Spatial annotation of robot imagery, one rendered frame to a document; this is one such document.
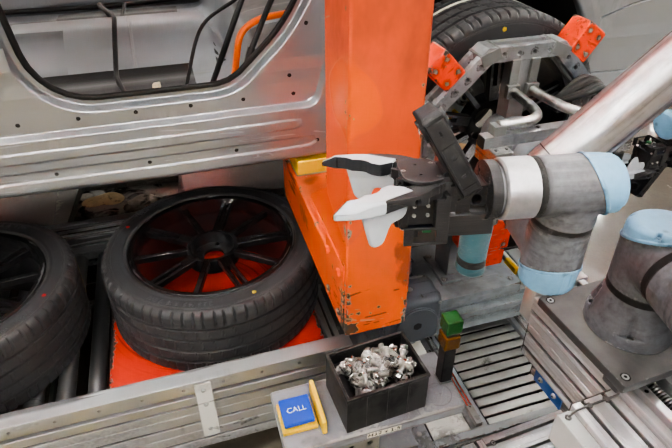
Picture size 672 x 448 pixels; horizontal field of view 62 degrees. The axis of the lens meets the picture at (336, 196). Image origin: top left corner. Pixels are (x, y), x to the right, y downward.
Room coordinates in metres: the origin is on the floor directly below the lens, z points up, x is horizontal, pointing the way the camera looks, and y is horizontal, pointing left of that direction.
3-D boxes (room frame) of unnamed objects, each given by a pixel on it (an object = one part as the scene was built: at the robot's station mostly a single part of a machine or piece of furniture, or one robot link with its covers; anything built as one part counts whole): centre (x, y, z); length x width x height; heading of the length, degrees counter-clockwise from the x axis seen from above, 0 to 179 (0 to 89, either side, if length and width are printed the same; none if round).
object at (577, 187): (0.57, -0.29, 1.21); 0.11 x 0.08 x 0.09; 96
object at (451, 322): (0.90, -0.26, 0.64); 0.04 x 0.04 x 0.04; 17
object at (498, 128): (1.27, -0.42, 1.03); 0.19 x 0.18 x 0.11; 17
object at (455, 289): (1.58, -0.43, 0.32); 0.40 x 0.30 x 0.28; 107
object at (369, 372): (0.85, -0.09, 0.51); 0.20 x 0.14 x 0.13; 111
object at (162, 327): (1.38, 0.39, 0.39); 0.66 x 0.66 x 0.24
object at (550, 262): (0.59, -0.28, 1.12); 0.11 x 0.08 x 0.11; 6
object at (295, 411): (0.79, 0.09, 0.47); 0.07 x 0.07 x 0.02; 17
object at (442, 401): (0.84, -0.07, 0.44); 0.43 x 0.17 x 0.03; 107
